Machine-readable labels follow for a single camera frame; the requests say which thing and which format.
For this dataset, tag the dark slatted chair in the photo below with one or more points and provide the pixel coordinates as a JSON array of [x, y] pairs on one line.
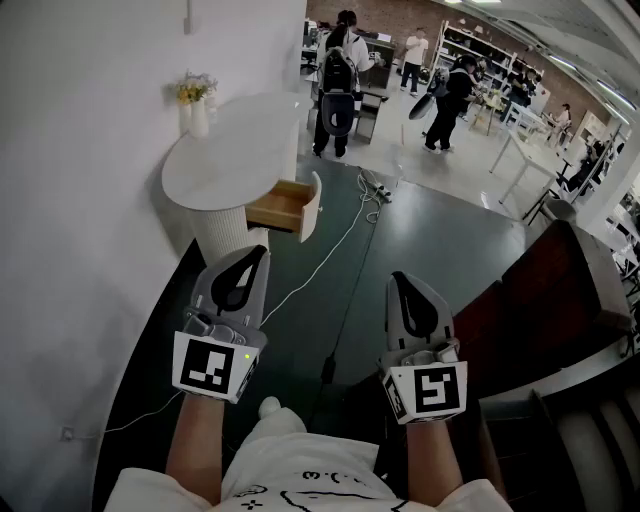
[[575, 450]]

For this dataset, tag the grey cabinet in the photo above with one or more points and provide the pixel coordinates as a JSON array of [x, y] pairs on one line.
[[372, 100]]

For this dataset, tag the person's left forearm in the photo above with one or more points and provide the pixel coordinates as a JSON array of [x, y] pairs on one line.
[[192, 440]]

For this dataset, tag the black power adapter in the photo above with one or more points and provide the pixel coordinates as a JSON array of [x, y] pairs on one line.
[[328, 369]]

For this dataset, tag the large wooden drawer white front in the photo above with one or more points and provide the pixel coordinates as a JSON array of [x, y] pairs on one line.
[[285, 205]]

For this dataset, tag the person's white printed shirt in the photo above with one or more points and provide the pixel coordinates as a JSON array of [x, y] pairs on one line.
[[310, 475]]

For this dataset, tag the small white vase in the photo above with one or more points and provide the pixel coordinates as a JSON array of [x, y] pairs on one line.
[[184, 120]]

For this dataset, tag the person's right forearm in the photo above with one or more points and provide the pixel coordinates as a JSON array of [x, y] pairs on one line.
[[432, 460]]

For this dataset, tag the grey seat-shaped device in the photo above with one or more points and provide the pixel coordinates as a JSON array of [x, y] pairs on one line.
[[337, 114], [421, 107]]

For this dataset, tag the person's left white shoe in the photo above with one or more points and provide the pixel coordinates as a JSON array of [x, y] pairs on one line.
[[270, 404]]

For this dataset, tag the yellow and white flower bouquet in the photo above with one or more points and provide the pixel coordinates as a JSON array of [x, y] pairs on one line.
[[192, 87]]

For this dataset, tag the person's light trousers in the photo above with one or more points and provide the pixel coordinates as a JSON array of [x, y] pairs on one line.
[[285, 424]]

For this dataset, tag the white curved table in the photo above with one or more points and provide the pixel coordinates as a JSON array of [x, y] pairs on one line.
[[225, 150]]

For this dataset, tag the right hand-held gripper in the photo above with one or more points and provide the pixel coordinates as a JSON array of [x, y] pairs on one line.
[[437, 392]]

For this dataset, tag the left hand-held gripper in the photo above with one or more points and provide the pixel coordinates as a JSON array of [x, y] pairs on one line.
[[202, 367]]

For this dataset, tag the white shelf unit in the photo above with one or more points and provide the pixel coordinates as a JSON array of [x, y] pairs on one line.
[[475, 47]]

